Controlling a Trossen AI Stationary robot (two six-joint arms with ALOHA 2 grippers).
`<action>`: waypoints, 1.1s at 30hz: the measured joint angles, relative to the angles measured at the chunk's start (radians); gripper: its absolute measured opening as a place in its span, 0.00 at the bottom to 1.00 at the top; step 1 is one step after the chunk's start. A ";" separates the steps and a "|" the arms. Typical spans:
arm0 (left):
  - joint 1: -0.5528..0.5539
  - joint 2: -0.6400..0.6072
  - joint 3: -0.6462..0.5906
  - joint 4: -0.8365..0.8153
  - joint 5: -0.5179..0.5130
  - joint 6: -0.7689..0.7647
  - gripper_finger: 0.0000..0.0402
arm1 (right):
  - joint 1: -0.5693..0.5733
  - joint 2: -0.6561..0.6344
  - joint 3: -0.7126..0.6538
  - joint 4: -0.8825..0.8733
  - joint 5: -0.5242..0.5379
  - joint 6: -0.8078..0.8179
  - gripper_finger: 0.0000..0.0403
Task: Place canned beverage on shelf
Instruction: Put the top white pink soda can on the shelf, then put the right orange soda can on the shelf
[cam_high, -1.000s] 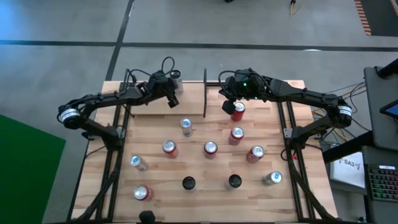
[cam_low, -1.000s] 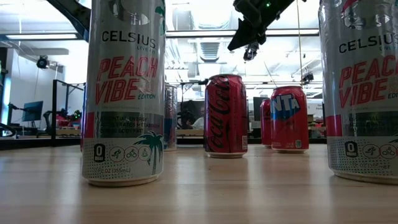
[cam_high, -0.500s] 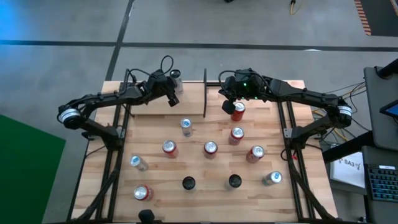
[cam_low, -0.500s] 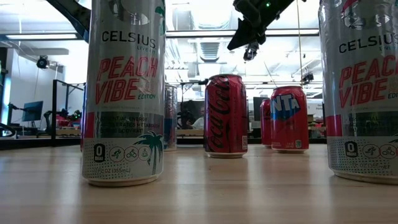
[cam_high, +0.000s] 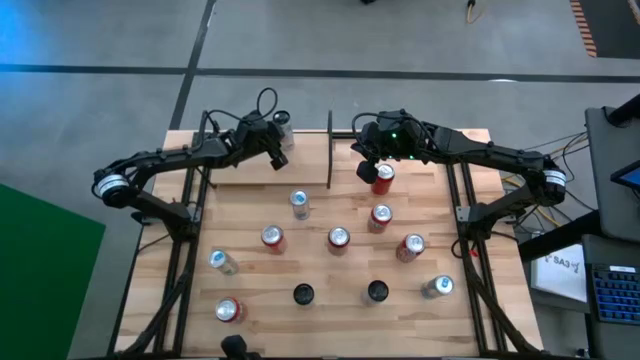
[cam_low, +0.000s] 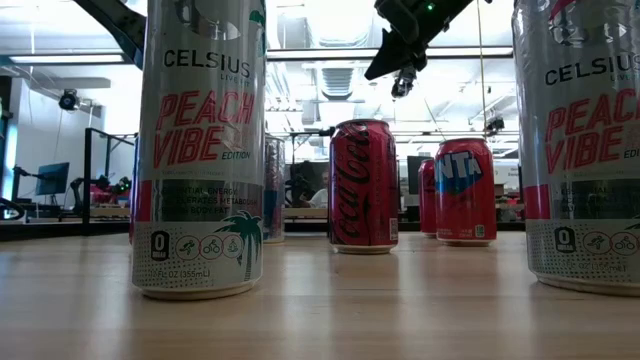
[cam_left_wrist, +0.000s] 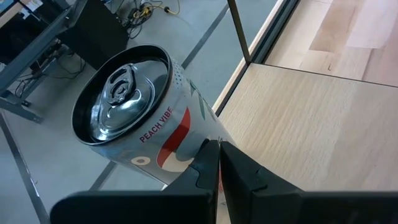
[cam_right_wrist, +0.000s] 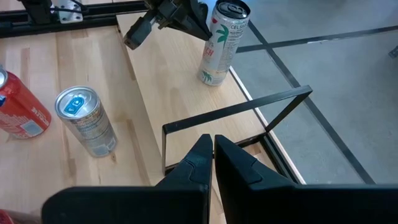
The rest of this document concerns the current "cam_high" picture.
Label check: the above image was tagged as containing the small display screen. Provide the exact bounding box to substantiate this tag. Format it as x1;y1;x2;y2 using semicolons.
609;159;640;191

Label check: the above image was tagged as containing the black leader arm handle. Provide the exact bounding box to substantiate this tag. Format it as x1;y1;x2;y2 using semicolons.
221;333;262;360

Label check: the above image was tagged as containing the white SA3 label sheet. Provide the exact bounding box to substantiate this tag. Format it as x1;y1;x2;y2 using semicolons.
529;243;590;305

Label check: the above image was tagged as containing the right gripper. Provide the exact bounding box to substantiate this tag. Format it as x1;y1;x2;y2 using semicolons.
349;109;434;185

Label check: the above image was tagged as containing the slim silver blue can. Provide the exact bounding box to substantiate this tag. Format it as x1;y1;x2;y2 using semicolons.
420;274;456;301
207;248;240;276
289;188;312;222

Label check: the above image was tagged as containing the red cola can black script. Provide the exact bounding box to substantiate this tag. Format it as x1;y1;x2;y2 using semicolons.
327;225;352;257
370;162;397;197

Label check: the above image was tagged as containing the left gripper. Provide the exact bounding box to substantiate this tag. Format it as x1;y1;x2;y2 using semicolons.
232;112;291;172

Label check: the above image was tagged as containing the black aluminium rig frame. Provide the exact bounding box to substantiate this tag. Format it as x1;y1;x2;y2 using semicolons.
107;109;541;359

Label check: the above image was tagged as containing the dark grey desk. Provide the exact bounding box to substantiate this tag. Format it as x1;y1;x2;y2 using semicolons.
579;233;640;360

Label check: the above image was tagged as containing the Celsius can black lid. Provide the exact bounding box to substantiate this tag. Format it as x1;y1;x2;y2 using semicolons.
360;279;391;307
292;282;317;309
272;109;296;153

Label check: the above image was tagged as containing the black monitor pole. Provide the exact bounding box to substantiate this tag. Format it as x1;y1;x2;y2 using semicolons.
602;93;640;127

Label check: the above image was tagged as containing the green floor mat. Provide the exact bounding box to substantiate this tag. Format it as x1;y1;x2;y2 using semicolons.
0;182;107;360

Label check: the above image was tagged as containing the black desk bar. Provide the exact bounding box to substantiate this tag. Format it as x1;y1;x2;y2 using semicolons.
517;208;604;262

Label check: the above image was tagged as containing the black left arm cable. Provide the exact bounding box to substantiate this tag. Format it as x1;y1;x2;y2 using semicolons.
204;86;280;132

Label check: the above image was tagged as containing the black shelf divider plate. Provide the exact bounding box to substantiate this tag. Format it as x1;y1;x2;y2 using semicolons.
326;110;335;190

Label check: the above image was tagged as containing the yellow floor cable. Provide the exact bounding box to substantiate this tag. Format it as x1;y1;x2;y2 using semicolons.
464;0;484;26

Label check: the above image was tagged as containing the thin dark rig cable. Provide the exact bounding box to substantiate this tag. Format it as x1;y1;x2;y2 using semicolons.
519;130;590;154

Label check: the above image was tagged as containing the backlit computer keyboard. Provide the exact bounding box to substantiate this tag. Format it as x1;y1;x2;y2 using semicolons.
585;262;640;326

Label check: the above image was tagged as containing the red cola can white script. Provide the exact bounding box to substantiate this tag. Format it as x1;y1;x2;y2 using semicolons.
395;232;427;264

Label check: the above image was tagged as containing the black mat orange striped edge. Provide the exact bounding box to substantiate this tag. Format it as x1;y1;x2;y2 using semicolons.
569;0;640;60

